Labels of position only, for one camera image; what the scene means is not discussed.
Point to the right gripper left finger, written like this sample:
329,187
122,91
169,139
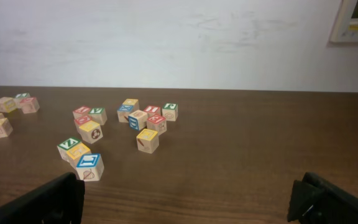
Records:
59,201

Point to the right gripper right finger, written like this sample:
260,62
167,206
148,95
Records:
314,200

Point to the blue letter L block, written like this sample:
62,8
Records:
90,167

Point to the yellow letter G block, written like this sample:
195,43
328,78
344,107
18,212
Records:
75,153

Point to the green letter Z block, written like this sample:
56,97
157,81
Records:
65,146

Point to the yellow block beside Q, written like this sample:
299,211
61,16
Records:
91,132

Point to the red letter Q block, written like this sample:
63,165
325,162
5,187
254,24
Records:
81,121

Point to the red letter Y block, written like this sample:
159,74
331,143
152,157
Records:
81,111

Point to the green letter V block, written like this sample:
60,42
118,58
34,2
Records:
98,115

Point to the red letter A block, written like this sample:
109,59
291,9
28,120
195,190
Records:
29,105

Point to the yellow block right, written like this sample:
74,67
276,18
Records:
147,141

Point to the plain wooden block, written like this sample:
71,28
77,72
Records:
7,104

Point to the blue letter X block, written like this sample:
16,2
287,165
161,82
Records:
123,112

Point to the green letter L block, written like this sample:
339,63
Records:
19,97

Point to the wooden block blue side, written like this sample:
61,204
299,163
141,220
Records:
138,120

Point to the yellow block top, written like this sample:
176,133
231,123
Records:
132,102

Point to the red letter E block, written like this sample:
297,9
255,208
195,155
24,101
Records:
157,123

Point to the red letter I block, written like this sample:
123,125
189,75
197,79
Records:
152,110

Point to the green letter J block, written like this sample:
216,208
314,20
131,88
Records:
170,111

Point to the beige wall control panel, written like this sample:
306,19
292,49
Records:
345,27

